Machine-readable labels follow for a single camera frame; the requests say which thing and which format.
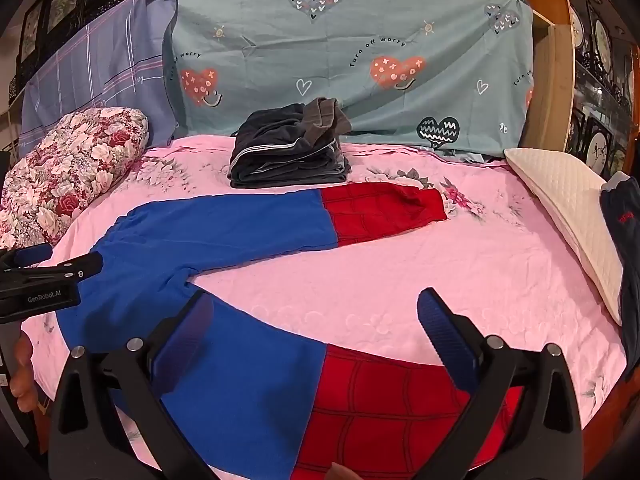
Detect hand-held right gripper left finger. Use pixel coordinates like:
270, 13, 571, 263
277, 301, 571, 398
48, 290, 217, 480

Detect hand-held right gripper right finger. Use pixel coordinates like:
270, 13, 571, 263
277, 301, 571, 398
417, 287, 584, 480

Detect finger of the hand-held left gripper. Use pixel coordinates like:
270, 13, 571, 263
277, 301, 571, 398
0, 252, 104, 288
0, 243, 54, 270

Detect blue and red pants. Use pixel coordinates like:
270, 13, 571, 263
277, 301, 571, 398
59, 183, 511, 480

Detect person's left hand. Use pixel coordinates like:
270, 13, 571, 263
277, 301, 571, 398
11, 332, 40, 413

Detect pink floral bed sheet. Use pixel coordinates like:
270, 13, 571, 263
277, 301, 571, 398
22, 135, 628, 480

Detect red floral quilted pillow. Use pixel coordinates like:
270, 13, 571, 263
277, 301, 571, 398
0, 106, 151, 252

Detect white quilted pillow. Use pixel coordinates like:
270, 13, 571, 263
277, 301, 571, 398
504, 147, 626, 326

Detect blue plaid pillow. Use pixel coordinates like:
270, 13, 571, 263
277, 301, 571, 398
19, 0, 180, 148

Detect dark navy garment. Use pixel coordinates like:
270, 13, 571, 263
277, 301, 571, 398
599, 171, 640, 381

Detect stack of dark folded clothes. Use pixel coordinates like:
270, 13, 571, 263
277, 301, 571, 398
227, 97, 353, 190

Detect teal heart-print pillow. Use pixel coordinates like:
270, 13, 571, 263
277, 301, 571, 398
162, 0, 536, 158

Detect display of decorative plates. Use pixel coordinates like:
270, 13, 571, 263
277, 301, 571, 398
567, 0, 640, 181

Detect wooden shelf frame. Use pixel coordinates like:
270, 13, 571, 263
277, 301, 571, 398
510, 0, 577, 157

